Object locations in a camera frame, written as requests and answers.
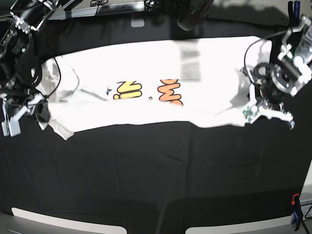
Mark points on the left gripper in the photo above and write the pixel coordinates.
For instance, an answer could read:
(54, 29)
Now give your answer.
(269, 110)

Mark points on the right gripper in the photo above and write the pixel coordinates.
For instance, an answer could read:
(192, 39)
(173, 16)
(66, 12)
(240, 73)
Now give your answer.
(16, 104)

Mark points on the white printed t-shirt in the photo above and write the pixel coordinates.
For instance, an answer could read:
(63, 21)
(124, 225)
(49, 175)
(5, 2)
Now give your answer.
(197, 80)

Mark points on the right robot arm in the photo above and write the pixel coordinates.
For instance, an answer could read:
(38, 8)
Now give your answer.
(20, 33)

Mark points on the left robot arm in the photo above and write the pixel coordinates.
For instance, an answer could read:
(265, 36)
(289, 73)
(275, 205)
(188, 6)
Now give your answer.
(271, 83)

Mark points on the blue clamp top right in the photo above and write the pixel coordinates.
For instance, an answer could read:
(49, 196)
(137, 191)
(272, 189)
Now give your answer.
(294, 12)

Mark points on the red blue clamp bottom right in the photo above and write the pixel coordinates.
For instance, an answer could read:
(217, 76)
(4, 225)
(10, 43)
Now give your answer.
(296, 211)

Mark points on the black table cloth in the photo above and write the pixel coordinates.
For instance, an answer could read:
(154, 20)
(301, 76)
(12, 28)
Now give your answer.
(160, 177)

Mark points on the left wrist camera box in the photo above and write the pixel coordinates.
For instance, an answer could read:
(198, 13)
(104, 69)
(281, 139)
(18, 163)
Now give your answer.
(251, 113)

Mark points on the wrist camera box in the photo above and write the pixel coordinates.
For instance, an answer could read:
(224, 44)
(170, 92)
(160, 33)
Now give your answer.
(10, 128)
(251, 113)

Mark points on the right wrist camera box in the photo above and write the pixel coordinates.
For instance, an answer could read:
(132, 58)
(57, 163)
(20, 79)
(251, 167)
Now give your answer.
(10, 128)

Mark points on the grey camera mount base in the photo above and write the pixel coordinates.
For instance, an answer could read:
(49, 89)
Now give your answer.
(137, 20)

